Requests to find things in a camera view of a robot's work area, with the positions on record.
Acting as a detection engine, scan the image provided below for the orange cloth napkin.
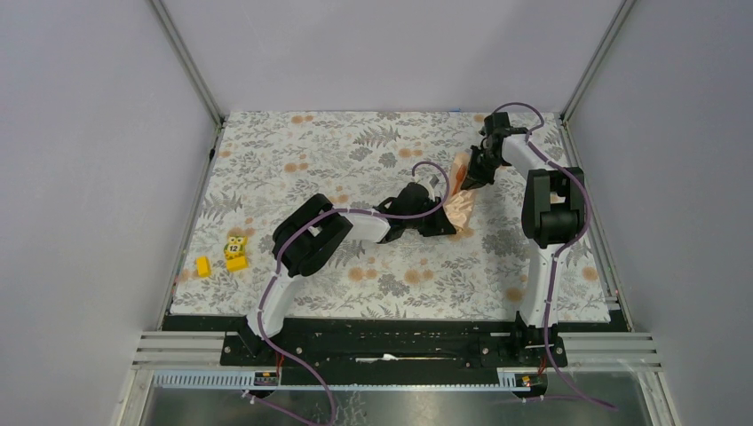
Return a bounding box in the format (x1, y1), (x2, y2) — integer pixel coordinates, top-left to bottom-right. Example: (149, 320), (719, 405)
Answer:
(444, 152), (477, 233)

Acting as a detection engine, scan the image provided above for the aluminium frame post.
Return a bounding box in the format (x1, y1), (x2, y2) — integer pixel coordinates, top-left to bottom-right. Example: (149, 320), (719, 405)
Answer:
(147, 0), (225, 128)
(559, 0), (638, 124)

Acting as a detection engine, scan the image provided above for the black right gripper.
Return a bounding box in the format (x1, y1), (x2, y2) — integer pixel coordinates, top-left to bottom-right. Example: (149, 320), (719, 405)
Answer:
(461, 146), (504, 192)

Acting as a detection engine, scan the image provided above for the orange plastic fork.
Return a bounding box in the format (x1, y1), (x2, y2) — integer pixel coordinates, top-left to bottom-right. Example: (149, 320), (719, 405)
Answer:
(453, 164), (467, 193)

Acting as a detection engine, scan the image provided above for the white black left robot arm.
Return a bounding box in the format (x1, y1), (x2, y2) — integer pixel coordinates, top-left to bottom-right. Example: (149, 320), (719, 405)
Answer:
(241, 182), (456, 365)

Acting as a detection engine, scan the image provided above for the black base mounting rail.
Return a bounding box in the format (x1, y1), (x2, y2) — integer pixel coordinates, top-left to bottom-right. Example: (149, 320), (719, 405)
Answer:
(162, 315), (626, 386)

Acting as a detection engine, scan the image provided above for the right aluminium frame post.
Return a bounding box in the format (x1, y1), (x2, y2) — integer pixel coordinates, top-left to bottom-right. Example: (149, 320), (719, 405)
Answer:
(559, 0), (638, 124)

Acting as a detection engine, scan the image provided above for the left aluminium frame post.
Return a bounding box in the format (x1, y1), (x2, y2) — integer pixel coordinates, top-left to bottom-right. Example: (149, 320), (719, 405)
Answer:
(147, 0), (225, 128)

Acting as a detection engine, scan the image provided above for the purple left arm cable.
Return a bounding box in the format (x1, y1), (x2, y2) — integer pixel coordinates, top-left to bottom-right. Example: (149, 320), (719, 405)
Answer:
(242, 162), (452, 426)

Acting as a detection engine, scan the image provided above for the yellow toy block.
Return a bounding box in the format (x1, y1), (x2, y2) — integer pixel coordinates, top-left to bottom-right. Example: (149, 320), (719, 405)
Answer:
(195, 256), (211, 278)
(224, 235), (248, 272)

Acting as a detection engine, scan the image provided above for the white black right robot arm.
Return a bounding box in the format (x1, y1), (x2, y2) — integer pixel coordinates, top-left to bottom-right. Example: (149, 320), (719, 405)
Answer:
(461, 109), (590, 366)

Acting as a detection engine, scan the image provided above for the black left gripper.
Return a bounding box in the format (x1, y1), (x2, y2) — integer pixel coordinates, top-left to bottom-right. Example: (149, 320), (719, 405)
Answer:
(403, 196), (456, 236)

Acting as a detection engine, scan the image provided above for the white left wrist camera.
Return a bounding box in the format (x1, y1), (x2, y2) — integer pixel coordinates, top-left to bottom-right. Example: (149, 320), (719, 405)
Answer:
(424, 175), (440, 193)

